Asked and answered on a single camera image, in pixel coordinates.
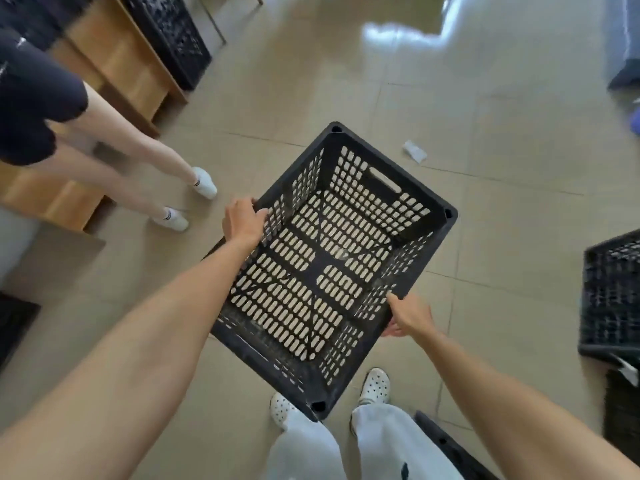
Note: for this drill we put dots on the black perforated plastic crate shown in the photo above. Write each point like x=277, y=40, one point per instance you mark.
x=320, y=274

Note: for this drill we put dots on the stack of black crates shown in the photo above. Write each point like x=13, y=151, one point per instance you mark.
x=622, y=419

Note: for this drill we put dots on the white paper scrap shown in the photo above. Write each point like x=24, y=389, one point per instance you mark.
x=415, y=151

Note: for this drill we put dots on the person's right forearm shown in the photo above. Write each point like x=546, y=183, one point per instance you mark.
x=510, y=414

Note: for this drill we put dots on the person's right thumb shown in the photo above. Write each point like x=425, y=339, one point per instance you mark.
x=394, y=299

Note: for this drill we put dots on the metal chair leg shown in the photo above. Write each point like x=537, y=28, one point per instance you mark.
x=212, y=19

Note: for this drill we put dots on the person's left forearm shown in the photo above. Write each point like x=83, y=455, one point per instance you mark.
x=125, y=364

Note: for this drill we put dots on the person's right hand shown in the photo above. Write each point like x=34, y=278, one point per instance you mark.
x=412, y=315

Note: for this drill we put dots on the black floor mat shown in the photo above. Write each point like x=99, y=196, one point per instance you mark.
x=15, y=327

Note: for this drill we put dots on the wooden bench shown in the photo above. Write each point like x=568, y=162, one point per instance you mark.
x=50, y=197

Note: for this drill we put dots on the person's left thumb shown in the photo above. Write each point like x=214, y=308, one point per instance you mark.
x=261, y=217

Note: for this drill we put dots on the person's leg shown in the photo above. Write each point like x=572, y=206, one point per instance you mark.
x=395, y=444
x=302, y=452

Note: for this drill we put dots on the blue grey cloth bundle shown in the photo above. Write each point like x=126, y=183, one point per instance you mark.
x=625, y=44

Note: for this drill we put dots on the person's left leg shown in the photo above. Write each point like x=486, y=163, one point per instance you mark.
x=302, y=452

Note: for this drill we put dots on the wooden table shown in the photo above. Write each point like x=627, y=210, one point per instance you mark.
x=127, y=59

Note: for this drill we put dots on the white paper tag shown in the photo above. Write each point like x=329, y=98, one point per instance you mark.
x=627, y=369

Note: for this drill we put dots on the person's left hand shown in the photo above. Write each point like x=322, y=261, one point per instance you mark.
x=242, y=222

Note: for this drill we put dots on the person's white clog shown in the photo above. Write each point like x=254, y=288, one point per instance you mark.
x=375, y=385
x=281, y=408

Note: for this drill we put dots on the person's right white clog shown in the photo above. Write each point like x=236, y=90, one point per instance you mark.
x=375, y=385

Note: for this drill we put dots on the person's right leg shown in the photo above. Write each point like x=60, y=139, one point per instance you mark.
x=395, y=444

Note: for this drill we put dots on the person's left white clog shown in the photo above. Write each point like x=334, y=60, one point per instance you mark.
x=281, y=408

